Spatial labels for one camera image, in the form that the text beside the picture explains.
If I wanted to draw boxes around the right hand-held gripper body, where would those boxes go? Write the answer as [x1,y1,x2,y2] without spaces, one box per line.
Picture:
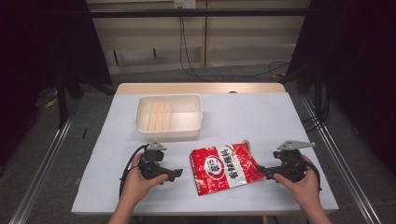
[273,139,317,183]

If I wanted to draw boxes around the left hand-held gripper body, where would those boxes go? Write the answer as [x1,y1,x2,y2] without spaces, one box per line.
[137,140,169,181]

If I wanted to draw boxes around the red and white snack packet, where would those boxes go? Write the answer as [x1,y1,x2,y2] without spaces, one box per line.
[189,142,266,197]

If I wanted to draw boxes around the person's left hand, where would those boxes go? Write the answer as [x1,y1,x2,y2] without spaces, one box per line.
[120,152,169,208]

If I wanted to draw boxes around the person's right hand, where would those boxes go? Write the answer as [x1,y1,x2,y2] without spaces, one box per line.
[273,154,322,213]

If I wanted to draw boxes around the white table mat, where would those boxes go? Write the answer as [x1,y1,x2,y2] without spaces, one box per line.
[71,91,340,217]

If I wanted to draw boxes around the white plastic box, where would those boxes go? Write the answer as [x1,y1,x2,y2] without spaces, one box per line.
[134,93,205,140]

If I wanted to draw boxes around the black metal stand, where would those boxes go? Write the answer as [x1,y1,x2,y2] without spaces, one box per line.
[56,74,69,130]

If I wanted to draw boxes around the yellow floor item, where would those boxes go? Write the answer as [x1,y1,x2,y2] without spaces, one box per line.
[43,89,60,109]

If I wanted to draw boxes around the dark curtain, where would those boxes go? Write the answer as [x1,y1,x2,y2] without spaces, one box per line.
[0,0,113,166]
[284,0,396,175]

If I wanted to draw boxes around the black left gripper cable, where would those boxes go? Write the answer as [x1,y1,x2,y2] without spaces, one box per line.
[119,144,149,200]

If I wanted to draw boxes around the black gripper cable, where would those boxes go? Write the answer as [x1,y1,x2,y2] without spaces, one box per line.
[306,161,323,191]
[119,144,149,200]

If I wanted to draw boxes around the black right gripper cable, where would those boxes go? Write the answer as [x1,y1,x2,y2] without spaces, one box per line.
[306,161,323,191]

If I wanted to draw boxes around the aluminium floor rail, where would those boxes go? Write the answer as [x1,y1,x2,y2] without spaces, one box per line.
[7,110,78,224]
[300,95,382,224]

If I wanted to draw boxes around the black floor cables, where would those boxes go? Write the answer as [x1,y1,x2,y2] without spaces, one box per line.
[299,88,332,133]

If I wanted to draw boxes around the black hanging wall cables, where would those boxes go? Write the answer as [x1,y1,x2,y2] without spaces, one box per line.
[178,15,291,79]

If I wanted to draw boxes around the black horizontal frame bar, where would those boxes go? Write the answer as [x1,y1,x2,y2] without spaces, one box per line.
[88,7,312,19]

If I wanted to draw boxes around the white wall socket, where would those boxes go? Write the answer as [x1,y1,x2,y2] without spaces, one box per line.
[174,0,197,9]

